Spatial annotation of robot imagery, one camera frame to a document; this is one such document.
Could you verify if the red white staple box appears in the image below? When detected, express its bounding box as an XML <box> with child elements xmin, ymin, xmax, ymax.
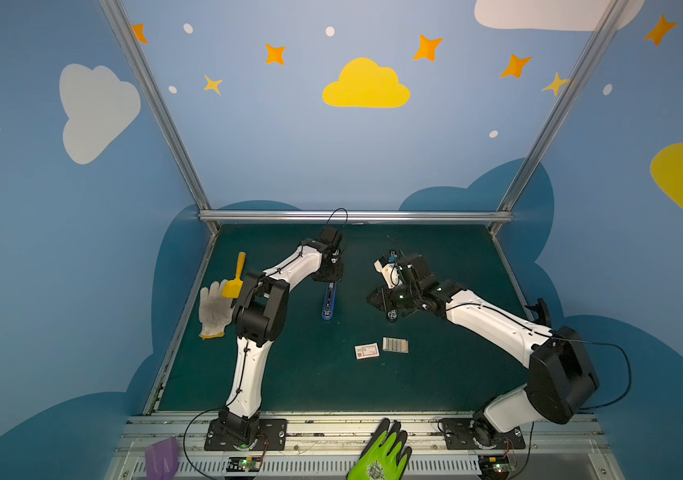
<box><xmin>355</xmin><ymin>343</ymin><xmax>381</xmax><ymax>360</ymax></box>

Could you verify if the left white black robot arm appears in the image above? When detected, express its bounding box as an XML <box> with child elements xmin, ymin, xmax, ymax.
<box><xmin>213</xmin><ymin>228</ymin><xmax>343</xmax><ymax>446</ymax></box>

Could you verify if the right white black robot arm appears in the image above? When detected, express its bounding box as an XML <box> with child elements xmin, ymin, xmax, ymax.
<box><xmin>367</xmin><ymin>281</ymin><xmax>599</xmax><ymax>444</ymax></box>

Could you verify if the yellow plastic scoop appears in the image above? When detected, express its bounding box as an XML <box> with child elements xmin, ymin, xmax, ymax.
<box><xmin>221</xmin><ymin>251</ymin><xmax>246</xmax><ymax>299</ymax></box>

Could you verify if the white fabric glove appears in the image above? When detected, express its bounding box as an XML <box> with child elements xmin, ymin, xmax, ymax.
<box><xmin>198</xmin><ymin>280</ymin><xmax>232</xmax><ymax>340</ymax></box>

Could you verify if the green black work glove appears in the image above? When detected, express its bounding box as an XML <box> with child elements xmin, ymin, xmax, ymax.
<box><xmin>347</xmin><ymin>418</ymin><xmax>413</xmax><ymax>480</ymax></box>

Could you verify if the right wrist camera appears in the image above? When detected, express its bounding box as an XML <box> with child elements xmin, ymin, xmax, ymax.
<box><xmin>374</xmin><ymin>251</ymin><xmax>439</xmax><ymax>289</ymax></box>

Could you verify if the aluminium frame crossbar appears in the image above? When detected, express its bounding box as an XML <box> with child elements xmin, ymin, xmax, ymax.
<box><xmin>198</xmin><ymin>209</ymin><xmax>513</xmax><ymax>224</ymax></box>

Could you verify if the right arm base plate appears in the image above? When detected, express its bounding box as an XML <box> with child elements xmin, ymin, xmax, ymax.
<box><xmin>437</xmin><ymin>418</ymin><xmax>525</xmax><ymax>450</ymax></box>

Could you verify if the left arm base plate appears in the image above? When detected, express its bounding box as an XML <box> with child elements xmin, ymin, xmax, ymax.
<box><xmin>204</xmin><ymin>417</ymin><xmax>287</xmax><ymax>452</ymax></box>

